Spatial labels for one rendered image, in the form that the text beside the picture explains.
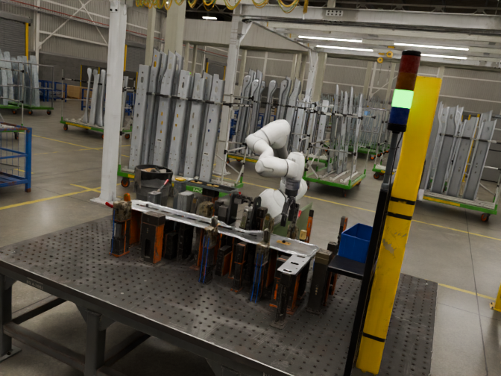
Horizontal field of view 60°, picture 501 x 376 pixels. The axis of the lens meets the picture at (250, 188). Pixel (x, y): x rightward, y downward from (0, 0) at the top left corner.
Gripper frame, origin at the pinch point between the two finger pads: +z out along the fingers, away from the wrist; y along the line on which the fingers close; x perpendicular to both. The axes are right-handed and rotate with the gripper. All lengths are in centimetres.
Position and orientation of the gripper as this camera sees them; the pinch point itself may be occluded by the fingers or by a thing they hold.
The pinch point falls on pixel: (286, 221)
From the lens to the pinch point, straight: 259.6
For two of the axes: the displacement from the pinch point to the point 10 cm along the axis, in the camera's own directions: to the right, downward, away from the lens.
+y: -4.0, 1.5, -9.1
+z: -1.3, 9.7, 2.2
